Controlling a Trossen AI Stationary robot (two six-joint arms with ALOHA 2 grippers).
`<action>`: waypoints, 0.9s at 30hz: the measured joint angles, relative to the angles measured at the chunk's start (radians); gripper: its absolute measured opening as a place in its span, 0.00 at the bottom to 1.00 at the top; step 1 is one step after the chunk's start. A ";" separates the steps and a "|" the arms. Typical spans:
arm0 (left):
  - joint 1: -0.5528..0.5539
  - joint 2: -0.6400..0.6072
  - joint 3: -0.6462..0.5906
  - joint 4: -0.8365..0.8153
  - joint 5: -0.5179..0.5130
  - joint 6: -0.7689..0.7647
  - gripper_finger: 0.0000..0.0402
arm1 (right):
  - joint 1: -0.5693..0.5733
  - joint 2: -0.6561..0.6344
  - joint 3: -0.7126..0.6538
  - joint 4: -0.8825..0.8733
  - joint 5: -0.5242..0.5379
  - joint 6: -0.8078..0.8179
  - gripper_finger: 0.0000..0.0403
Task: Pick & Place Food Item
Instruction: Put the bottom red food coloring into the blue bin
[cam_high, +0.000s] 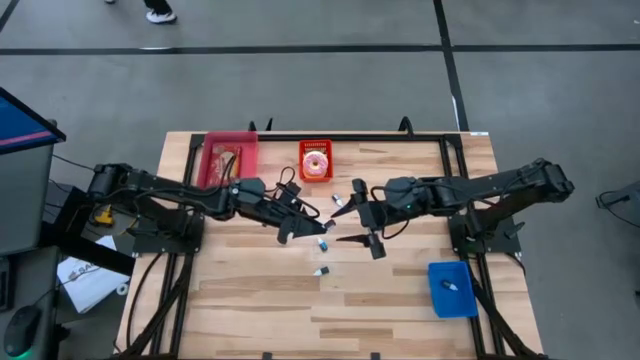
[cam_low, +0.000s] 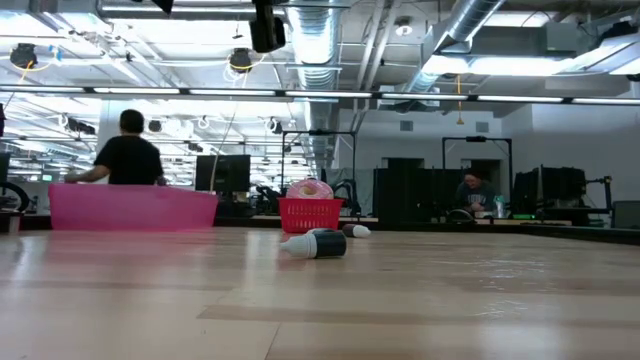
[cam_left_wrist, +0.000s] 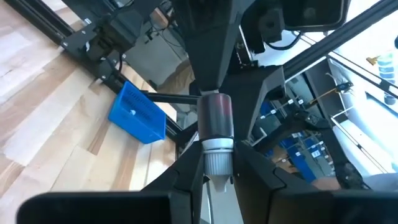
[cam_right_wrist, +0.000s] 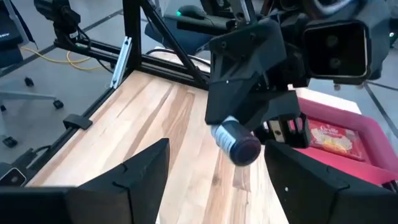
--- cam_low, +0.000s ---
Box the pink icing toy donut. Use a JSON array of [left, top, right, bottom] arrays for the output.
[[285, 178, 335, 200]]

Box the white bottle maroon cap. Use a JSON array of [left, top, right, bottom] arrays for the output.
[[341, 223, 373, 239]]

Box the black office chair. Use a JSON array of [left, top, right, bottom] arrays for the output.
[[332, 179, 360, 217]]

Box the black ceiling dome device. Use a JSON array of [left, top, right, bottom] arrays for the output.
[[228, 47, 254, 75], [9, 42, 39, 70]]

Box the overhead light bar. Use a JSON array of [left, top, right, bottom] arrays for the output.
[[0, 83, 640, 106]]

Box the person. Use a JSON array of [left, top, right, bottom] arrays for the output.
[[63, 108, 169, 186], [453, 169, 497, 214]]

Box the black computer monitor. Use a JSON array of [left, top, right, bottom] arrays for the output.
[[194, 154, 252, 194], [513, 166, 587, 217]]

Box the pink plastic bin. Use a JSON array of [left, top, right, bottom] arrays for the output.
[[48, 182, 220, 233]]

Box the red plastic mesh basket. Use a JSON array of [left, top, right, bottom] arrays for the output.
[[277, 197, 345, 235]]

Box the black partition screen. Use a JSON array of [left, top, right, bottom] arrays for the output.
[[372, 168, 466, 224]]

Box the black domed object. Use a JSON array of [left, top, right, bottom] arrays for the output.
[[444, 208, 476, 224]]

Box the grey box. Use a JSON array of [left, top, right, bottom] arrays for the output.
[[612, 200, 640, 230]]

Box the black metal rig frame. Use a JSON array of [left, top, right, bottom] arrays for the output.
[[441, 135, 514, 211], [280, 130, 357, 201]]

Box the yellow hanging cord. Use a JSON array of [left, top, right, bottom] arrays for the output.
[[455, 74, 465, 126]]

